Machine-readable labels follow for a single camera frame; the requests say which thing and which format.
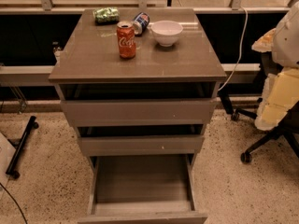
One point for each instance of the white bowl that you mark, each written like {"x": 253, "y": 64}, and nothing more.
{"x": 166, "y": 33}

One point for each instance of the grey drawer cabinet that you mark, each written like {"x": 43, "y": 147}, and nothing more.
{"x": 91, "y": 55}

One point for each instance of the grey middle drawer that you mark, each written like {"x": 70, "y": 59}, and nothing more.
{"x": 139, "y": 140}

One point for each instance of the blue Pepsi can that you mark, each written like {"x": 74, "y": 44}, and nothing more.
{"x": 141, "y": 22}

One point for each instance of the orange Coca-Cola can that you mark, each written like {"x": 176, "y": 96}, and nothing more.
{"x": 126, "y": 39}

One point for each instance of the black wheeled stand base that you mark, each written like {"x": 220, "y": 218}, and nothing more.
{"x": 19, "y": 146}

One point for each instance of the black office chair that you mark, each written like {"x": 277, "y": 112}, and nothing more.
{"x": 289, "y": 124}

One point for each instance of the grey bottom drawer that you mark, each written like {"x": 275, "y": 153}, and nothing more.
{"x": 146, "y": 189}

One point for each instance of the grey drawer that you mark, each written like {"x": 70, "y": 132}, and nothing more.
{"x": 139, "y": 140}
{"x": 129, "y": 104}
{"x": 146, "y": 189}

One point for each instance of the grey top drawer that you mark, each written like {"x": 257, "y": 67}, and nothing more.
{"x": 129, "y": 104}

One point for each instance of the green crumpled can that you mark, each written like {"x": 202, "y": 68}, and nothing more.
{"x": 106, "y": 15}

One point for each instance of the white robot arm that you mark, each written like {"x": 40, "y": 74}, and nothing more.
{"x": 290, "y": 21}

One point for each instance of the yellowish foam gripper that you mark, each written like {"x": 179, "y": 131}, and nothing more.
{"x": 287, "y": 44}

